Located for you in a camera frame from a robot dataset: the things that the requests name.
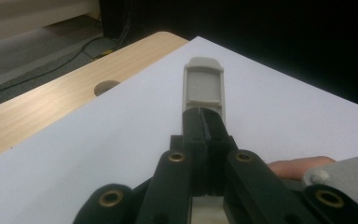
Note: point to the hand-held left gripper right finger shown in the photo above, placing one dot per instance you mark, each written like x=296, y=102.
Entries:
x=217, y=146

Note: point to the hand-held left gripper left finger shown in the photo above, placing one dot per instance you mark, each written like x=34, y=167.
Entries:
x=194, y=146

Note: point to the white table cover sheet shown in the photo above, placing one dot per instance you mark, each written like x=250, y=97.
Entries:
x=105, y=140

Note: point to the dark curtain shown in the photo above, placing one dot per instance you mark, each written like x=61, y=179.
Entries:
x=261, y=25

